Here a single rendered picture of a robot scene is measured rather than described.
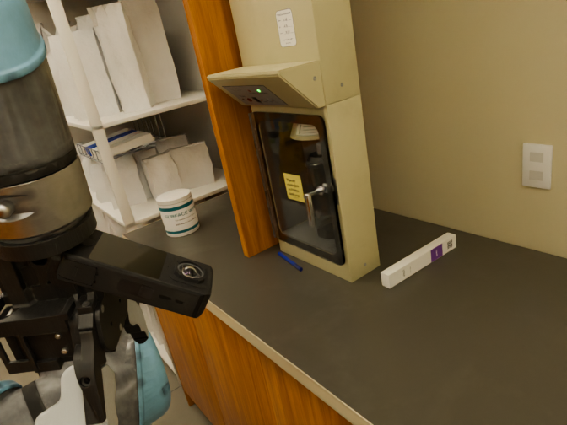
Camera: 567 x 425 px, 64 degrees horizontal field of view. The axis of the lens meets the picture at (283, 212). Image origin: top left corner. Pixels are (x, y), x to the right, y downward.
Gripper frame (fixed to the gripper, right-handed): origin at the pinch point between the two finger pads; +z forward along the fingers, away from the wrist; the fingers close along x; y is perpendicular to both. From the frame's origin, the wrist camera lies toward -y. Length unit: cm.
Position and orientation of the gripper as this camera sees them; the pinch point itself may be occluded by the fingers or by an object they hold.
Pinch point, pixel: (135, 399)
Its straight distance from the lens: 48.8
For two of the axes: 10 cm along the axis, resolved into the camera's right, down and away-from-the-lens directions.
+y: -9.9, 1.2, -0.4
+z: 0.9, 8.8, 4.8
